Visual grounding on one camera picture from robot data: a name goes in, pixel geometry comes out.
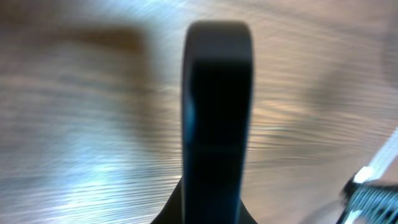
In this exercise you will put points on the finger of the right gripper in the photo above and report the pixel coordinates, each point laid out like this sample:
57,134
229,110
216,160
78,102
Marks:
375,204

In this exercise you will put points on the blue Samsung Galaxy smartphone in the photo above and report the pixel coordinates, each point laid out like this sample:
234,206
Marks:
217,83

